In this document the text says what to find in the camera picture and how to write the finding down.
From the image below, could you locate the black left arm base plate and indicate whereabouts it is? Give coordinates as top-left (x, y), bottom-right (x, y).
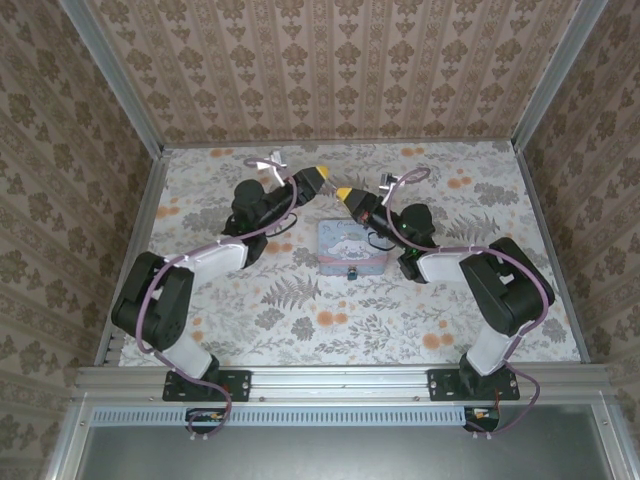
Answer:
top-left (162, 368), bottom-right (252, 403)

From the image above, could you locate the aluminium side rail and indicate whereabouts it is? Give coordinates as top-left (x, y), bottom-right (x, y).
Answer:
top-left (513, 148), bottom-right (590, 362)
top-left (93, 148), bottom-right (170, 367)

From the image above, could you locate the light blue cartoon tin box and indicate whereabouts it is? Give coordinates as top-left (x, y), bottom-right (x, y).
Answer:
top-left (316, 217), bottom-right (392, 277)

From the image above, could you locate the floral table cover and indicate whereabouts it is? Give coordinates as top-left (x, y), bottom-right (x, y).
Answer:
top-left (119, 141), bottom-right (584, 366)

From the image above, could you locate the aluminium frame post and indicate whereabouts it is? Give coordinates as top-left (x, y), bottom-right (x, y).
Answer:
top-left (510, 0), bottom-right (610, 154)
top-left (63, 0), bottom-right (166, 155)

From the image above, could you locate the black controller board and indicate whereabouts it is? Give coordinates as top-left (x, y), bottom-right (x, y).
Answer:
top-left (463, 407), bottom-right (501, 434)
top-left (185, 407), bottom-right (227, 434)

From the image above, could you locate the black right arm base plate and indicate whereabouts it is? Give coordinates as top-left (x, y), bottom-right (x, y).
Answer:
top-left (428, 368), bottom-right (521, 403)

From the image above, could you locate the grey slotted cable duct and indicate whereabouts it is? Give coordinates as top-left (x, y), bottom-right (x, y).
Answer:
top-left (91, 405), bottom-right (503, 427)

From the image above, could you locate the aluminium mounting rail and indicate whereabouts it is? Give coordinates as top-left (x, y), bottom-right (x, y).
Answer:
top-left (73, 363), bottom-right (615, 403)

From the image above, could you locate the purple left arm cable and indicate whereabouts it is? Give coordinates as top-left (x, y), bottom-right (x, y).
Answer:
top-left (135, 157), bottom-right (301, 444)

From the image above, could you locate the grey metal panel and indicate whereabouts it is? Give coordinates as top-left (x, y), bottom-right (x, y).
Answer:
top-left (79, 424), bottom-right (609, 480)

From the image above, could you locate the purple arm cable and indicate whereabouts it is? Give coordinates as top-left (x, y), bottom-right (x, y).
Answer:
top-left (135, 157), bottom-right (301, 444)
top-left (384, 168), bottom-right (556, 442)

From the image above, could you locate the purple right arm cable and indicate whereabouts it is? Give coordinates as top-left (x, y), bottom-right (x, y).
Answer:
top-left (384, 168), bottom-right (556, 442)

